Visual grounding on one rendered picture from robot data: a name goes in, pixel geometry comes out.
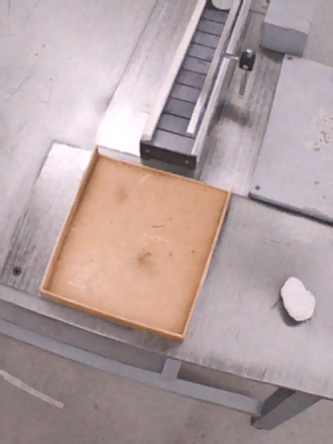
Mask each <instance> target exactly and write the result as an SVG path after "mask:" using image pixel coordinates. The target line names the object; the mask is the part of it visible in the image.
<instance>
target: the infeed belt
mask: <svg viewBox="0 0 333 444"><path fill-rule="evenodd" d="M243 1H244V0H241V1H240V4H239V8H238V11H237V13H236V16H235V19H234V21H233V24H232V25H233V26H232V28H231V31H230V33H229V36H228V38H227V41H226V46H225V48H224V51H223V52H226V51H227V48H228V44H229V41H230V38H231V36H232V33H233V31H234V28H235V27H234V25H235V23H236V21H237V19H238V16H239V13H240V11H241V9H240V8H241V6H242V3H243ZM230 11H231V10H229V11H228V10H219V9H217V8H215V7H214V6H213V4H212V0H207V1H206V4H205V6H204V8H203V11H202V13H201V15H200V18H199V20H198V21H199V22H198V24H197V27H196V29H195V31H194V34H193V36H192V38H191V41H190V43H189V45H188V48H187V50H186V52H185V55H184V57H183V60H182V62H181V64H180V67H179V70H178V71H177V74H176V77H175V79H174V81H173V84H172V86H171V89H170V92H169V94H168V97H167V99H166V103H165V106H164V108H163V111H162V114H161V116H160V119H159V122H158V125H157V127H156V129H155V132H154V134H153V135H152V137H151V139H150V140H149V141H148V140H147V141H146V145H149V146H152V147H157V148H160V149H164V150H167V151H171V152H175V153H179V154H182V155H186V156H190V155H191V152H192V149H193V146H194V143H195V140H196V137H197V134H198V132H199V129H200V126H201V123H202V120H203V117H204V114H205V111H206V108H207V106H208V104H207V103H208V101H209V98H210V95H211V92H212V90H213V87H214V84H215V81H216V78H217V76H218V74H219V71H220V66H221V63H222V60H223V58H224V57H221V58H220V60H219V63H218V66H217V67H218V68H217V70H216V73H215V76H214V78H213V81H212V84H211V87H210V89H209V92H208V94H207V97H206V100H205V103H204V106H203V108H202V109H203V111H202V114H201V117H200V119H199V122H198V125H197V128H196V131H195V134H194V137H193V138H192V137H188V136H186V131H187V128H188V125H189V123H190V120H191V117H192V114H193V111H194V108H195V106H196V103H197V101H198V98H199V95H200V92H201V89H202V87H203V85H204V82H205V79H206V76H207V74H208V72H209V69H210V64H211V62H212V59H213V57H214V55H215V52H216V50H217V47H218V44H219V43H220V37H221V35H222V32H223V29H224V27H225V25H226V23H227V17H228V15H229V12H230Z"/></svg>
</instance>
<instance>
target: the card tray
mask: <svg viewBox="0 0 333 444"><path fill-rule="evenodd" d="M233 184H234V182H232V183H231V186H230V189H229V190H228V189H225V188H221V187H217V186H213V185H210V184H206V183H203V182H199V181H195V180H192V178H188V177H184V176H180V175H177V174H173V173H169V172H166V171H162V170H159V169H154V168H151V167H147V166H141V165H137V164H134V163H130V162H127V161H123V160H120V159H115V158H112V157H108V156H105V155H102V154H99V151H98V144H96V145H95V147H94V150H93V152H92V154H91V157H90V159H89V163H88V165H87V166H86V168H85V170H84V172H83V175H82V177H81V180H80V182H79V186H78V188H77V190H76V193H75V194H74V197H73V199H72V202H71V204H70V208H69V210H68V212H67V215H66V217H65V220H64V222H63V225H62V227H61V229H60V233H59V235H58V238H57V240H56V243H55V246H54V251H53V254H52V256H51V259H50V261H49V263H48V266H47V268H46V273H45V276H44V278H43V281H42V283H41V285H40V293H41V295H42V297H44V298H47V299H49V300H52V301H55V302H59V303H60V304H62V305H65V306H68V307H71V308H74V309H78V310H81V311H84V312H87V314H90V315H93V316H97V317H100V318H103V319H106V320H109V321H112V322H117V323H120V324H123V325H126V326H129V327H131V328H133V329H136V330H139V331H142V332H146V333H149V334H152V335H156V336H159V337H165V338H168V339H170V340H174V341H178V342H181V343H183V342H184V339H185V335H186V333H187V330H188V327H189V323H190V320H191V317H192V314H193V310H194V309H195V307H196V304H197V301H198V298H199V294H200V291H201V289H202V286H203V282H204V278H205V277H206V275H207V272H208V268H209V265H210V262H211V258H212V254H213V251H214V248H215V245H216V242H217V238H218V237H219V234H220V231H221V228H222V223H223V220H224V217H225V214H226V210H227V206H228V203H229V200H230V196H231V193H232V188H233Z"/></svg>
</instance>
